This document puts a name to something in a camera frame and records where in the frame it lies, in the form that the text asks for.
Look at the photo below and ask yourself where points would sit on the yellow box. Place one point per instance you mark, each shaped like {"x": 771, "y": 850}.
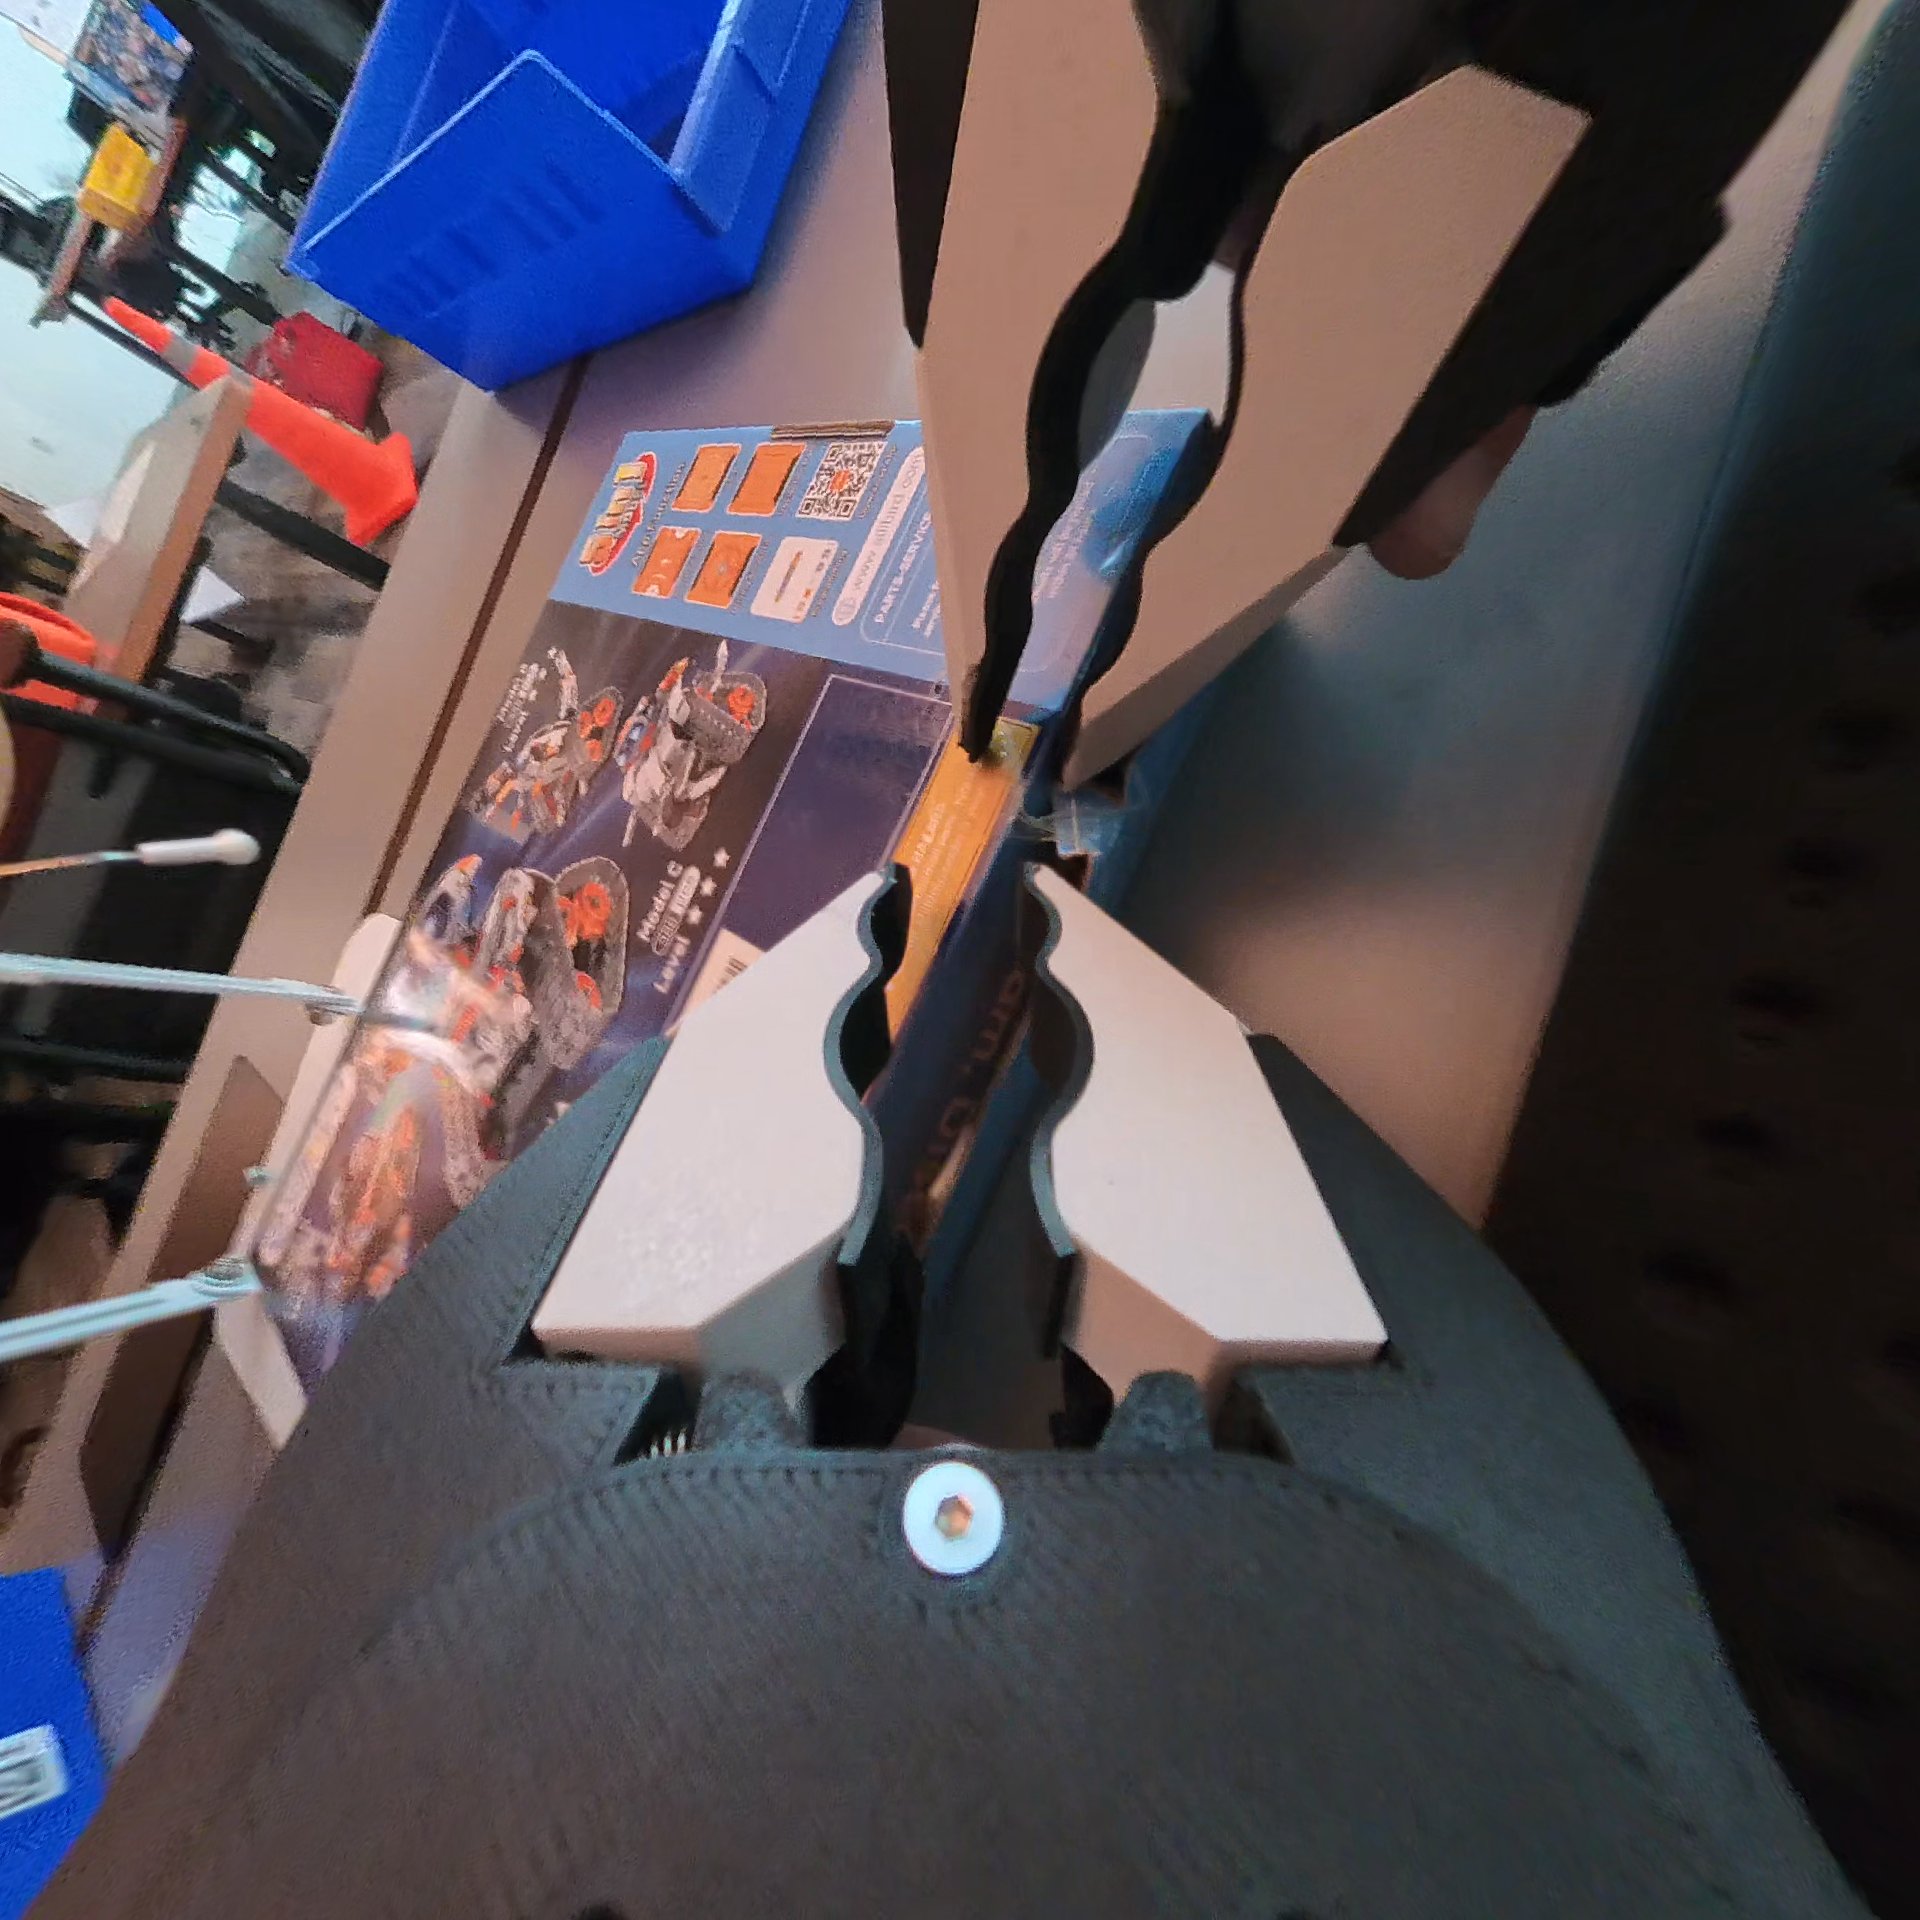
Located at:
{"x": 115, "y": 174}

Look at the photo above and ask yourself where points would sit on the orange traffic cone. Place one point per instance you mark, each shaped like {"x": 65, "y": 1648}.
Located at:
{"x": 301, "y": 434}

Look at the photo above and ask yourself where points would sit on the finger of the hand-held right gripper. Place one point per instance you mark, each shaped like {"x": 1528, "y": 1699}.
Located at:
{"x": 1005, "y": 269}
{"x": 1351, "y": 376}

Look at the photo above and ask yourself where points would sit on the blue plastic bin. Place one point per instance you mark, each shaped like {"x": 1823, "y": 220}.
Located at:
{"x": 495, "y": 226}

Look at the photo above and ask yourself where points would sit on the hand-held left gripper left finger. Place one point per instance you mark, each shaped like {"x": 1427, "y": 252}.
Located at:
{"x": 705, "y": 1154}

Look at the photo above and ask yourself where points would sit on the wooden board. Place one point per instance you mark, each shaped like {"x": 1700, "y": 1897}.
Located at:
{"x": 166, "y": 509}

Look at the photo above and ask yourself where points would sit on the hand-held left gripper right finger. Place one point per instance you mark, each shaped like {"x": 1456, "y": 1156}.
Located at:
{"x": 1198, "y": 1187}

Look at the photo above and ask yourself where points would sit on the red object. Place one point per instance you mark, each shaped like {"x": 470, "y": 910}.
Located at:
{"x": 317, "y": 364}

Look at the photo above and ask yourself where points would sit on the blue robot toy kit box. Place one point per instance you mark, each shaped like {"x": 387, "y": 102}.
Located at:
{"x": 749, "y": 782}

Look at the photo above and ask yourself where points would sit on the person's right hand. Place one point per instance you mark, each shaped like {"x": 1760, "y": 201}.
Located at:
{"x": 1448, "y": 518}

